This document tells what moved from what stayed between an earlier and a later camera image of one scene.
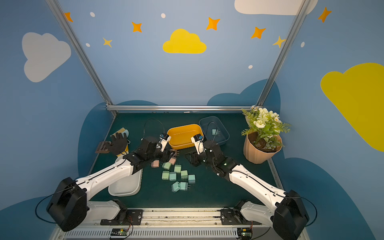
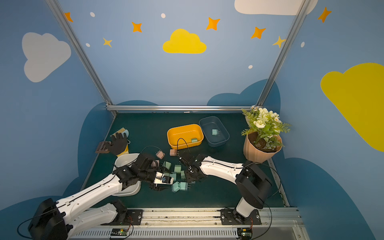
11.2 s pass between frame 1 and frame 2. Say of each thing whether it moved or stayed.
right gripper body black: moved
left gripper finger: moved
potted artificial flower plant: stayed
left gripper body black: moved
